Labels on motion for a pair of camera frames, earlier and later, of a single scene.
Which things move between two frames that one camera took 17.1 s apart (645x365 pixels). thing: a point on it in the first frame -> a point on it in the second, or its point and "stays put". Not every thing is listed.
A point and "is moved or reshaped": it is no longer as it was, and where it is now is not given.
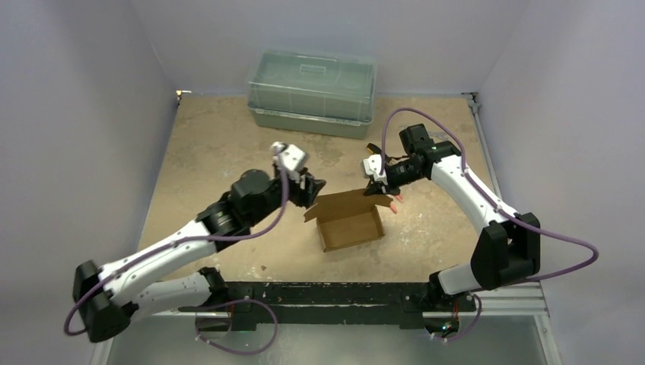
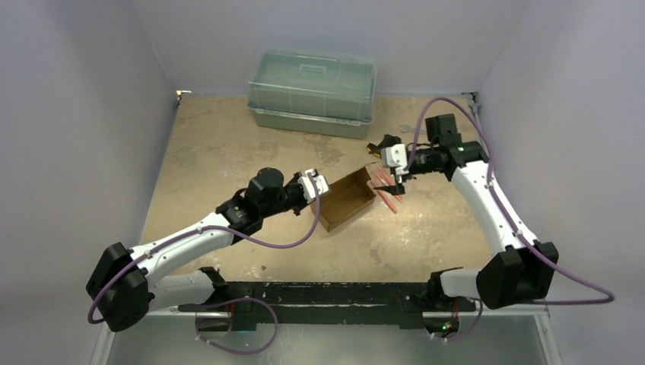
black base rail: (409, 305) stays put
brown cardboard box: (347, 218) is moved or reshaped
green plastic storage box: (326, 93) stays put
